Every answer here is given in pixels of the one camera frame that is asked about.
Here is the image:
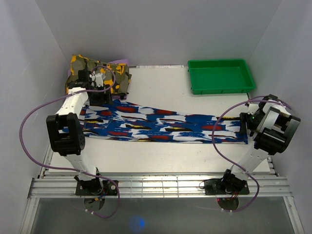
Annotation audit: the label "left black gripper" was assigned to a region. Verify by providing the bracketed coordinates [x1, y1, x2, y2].
[89, 84, 113, 107]

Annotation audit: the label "blue white red patterned trousers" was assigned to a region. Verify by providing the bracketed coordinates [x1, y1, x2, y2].
[78, 99, 248, 144]

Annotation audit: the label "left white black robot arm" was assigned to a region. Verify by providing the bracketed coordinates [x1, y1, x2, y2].
[46, 69, 112, 195]

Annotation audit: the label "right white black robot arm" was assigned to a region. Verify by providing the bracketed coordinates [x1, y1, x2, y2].
[220, 94, 301, 194]

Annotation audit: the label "camouflage yellow green trousers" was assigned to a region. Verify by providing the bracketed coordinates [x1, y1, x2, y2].
[64, 54, 133, 97]

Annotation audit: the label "green plastic tray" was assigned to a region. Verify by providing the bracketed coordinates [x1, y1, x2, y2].
[188, 58, 255, 95]

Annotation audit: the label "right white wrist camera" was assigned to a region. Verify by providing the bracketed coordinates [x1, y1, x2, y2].
[245, 103, 258, 115]

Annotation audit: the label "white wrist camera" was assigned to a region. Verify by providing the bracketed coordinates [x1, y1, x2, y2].
[90, 73, 106, 88]
[245, 103, 258, 115]

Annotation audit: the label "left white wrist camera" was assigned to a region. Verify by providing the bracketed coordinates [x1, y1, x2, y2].
[90, 73, 106, 88]

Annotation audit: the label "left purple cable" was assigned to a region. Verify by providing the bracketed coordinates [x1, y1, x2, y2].
[19, 65, 121, 218]

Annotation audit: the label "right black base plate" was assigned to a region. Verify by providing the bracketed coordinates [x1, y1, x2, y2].
[204, 178, 250, 195]

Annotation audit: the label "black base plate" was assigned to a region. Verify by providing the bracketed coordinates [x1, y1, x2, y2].
[204, 178, 250, 195]
[75, 178, 118, 196]

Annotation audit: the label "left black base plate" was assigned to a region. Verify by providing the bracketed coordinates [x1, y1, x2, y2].
[75, 178, 118, 196]

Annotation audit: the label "aluminium frame rail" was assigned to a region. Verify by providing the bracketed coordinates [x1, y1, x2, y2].
[28, 175, 293, 198]

